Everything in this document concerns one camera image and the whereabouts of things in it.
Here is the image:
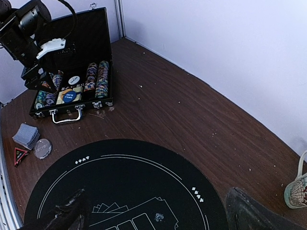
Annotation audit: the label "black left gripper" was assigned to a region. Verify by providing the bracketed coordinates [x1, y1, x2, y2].
[0, 9, 54, 90]

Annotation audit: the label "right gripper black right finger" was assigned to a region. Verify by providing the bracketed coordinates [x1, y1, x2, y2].
[225, 187, 304, 230]

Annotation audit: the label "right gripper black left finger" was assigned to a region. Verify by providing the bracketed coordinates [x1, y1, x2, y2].
[20, 189, 90, 230]

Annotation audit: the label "clear acrylic dealer button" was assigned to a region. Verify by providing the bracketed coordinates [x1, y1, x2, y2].
[34, 138, 52, 160]

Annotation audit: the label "blue small blind button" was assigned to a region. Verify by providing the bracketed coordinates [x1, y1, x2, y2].
[62, 90, 76, 103]

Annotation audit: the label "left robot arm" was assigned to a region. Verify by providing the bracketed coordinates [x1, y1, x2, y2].
[0, 0, 55, 92]

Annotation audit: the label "patterned ceramic mug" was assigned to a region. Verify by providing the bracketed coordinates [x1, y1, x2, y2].
[284, 150, 307, 209]

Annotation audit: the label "round black poker mat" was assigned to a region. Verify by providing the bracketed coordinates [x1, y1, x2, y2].
[24, 139, 228, 230]

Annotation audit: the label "black poker chip case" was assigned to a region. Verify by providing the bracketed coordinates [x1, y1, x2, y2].
[29, 7, 114, 124]

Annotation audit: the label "white dealer button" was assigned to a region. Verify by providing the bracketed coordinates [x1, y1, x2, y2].
[68, 76, 80, 85]

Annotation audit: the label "red black triangular token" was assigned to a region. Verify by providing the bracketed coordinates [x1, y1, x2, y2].
[14, 147, 30, 167]

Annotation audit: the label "deck of blue cards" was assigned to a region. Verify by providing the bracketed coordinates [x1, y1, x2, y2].
[12, 123, 40, 150]

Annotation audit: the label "poker chip rows in case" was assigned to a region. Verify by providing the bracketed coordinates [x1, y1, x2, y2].
[34, 61, 109, 110]

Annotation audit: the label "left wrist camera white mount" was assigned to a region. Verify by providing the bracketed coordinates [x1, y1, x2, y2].
[36, 38, 66, 59]

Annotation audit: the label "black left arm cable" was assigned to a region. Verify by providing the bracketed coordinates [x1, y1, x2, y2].
[56, 0, 78, 40]

